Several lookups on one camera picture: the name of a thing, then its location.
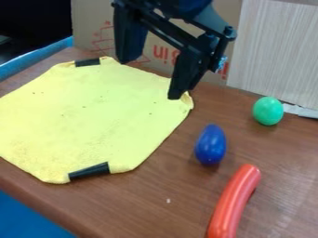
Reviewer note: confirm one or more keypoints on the yellow cloth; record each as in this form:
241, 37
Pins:
89, 117

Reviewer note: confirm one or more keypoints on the cardboard box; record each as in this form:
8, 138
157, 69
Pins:
165, 46

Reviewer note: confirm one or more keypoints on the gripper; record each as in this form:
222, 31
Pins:
186, 32

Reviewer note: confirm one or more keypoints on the red toy sausage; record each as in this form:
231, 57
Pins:
235, 201

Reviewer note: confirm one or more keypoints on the green toy ball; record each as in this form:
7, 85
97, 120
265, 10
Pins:
268, 111

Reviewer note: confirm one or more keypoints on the blue toy egg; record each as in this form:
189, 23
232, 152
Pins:
210, 145

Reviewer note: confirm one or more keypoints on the white board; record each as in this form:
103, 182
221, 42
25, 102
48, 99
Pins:
275, 52

